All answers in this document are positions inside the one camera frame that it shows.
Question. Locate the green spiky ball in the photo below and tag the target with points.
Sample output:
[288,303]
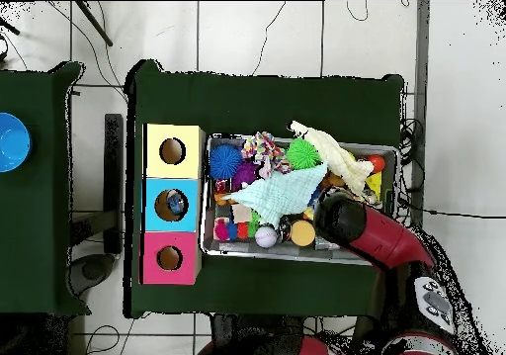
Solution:
[303,154]

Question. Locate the blue spiky ball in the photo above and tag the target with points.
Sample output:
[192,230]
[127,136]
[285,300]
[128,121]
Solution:
[226,161]

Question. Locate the side table with green cloth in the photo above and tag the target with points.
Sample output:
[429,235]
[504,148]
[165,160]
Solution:
[51,212]

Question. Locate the wooden box with three holes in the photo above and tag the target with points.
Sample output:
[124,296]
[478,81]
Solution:
[190,244]

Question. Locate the blue bowl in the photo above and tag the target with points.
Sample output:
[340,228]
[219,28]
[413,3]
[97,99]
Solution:
[12,141]

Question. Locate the pale pink ball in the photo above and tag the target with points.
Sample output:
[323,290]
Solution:
[266,236]

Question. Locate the purple spiky ball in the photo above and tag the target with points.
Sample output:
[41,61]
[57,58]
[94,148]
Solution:
[243,175]

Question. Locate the tan round bun toy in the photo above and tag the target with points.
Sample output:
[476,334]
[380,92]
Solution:
[303,233]

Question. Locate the colourful patterned cloth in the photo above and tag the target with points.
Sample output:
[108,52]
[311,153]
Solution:
[265,151]

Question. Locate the crushed clear water bottle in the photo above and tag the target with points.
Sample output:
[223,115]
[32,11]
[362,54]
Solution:
[175,205]

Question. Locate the shallow clear mesh bin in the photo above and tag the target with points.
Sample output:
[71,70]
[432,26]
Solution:
[207,244]

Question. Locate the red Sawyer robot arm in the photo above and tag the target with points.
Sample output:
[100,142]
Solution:
[383,238]

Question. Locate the pale yellow cloth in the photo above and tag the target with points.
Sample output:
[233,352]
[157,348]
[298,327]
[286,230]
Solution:
[332,156]

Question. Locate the small red ball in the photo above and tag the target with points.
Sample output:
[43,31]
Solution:
[376,163]

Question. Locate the mint green cloth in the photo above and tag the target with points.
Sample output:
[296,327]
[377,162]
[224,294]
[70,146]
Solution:
[277,193]

